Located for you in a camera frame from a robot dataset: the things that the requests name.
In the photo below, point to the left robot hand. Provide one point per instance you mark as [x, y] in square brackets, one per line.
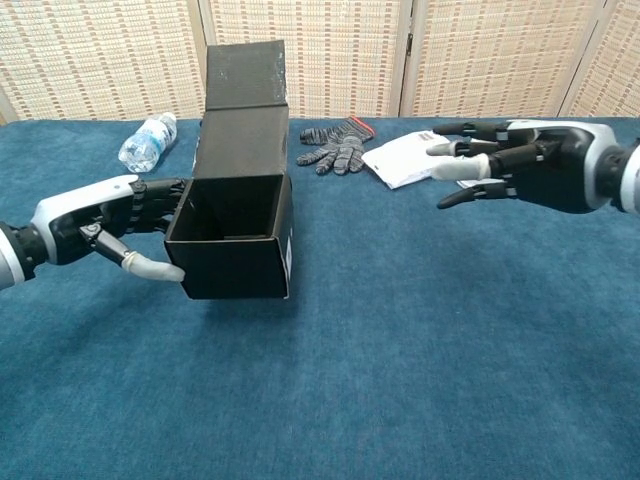
[75, 220]

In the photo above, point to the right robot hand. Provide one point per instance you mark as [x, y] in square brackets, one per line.
[565, 165]

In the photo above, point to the black paper box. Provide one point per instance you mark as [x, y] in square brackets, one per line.
[235, 225]

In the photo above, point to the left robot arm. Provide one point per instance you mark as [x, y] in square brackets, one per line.
[12, 255]

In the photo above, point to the clear plastic water bottle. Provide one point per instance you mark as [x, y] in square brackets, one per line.
[150, 142]

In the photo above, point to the woven folding screen panel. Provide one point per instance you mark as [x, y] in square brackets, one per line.
[500, 55]
[100, 55]
[615, 55]
[330, 55]

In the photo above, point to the white plastic package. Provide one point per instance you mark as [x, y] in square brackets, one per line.
[400, 160]

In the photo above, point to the grey knit glove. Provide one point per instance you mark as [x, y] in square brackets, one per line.
[340, 150]

